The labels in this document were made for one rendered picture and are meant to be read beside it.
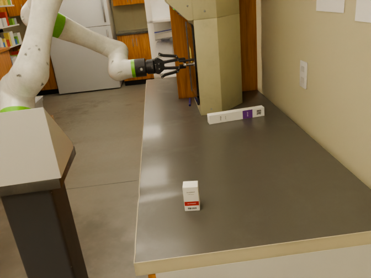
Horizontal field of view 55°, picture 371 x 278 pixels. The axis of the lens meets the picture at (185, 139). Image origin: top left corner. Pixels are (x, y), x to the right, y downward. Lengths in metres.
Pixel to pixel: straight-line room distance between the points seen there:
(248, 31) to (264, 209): 1.34
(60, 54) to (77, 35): 5.04
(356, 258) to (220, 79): 1.08
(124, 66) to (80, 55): 5.00
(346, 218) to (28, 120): 1.04
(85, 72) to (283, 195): 5.98
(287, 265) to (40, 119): 0.92
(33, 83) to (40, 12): 0.31
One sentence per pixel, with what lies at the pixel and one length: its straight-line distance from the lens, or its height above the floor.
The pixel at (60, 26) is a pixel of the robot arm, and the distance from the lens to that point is 1.82.
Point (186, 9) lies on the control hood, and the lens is 1.74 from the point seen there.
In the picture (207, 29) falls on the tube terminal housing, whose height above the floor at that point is 1.36.
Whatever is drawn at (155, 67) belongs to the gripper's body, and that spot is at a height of 1.19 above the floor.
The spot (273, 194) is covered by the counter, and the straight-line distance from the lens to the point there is 1.12.
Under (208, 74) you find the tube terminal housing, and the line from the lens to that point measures 1.79.
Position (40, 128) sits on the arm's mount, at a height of 1.14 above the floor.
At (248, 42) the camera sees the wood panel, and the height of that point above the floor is 1.23.
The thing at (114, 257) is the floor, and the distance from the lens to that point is 2.46.
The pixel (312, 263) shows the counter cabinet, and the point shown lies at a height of 0.86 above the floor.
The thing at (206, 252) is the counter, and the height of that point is 0.94.
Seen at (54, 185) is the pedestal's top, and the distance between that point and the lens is 1.42.
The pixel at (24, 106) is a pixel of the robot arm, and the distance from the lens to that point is 1.52.
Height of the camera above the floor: 1.53
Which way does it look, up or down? 22 degrees down
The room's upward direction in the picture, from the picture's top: 6 degrees counter-clockwise
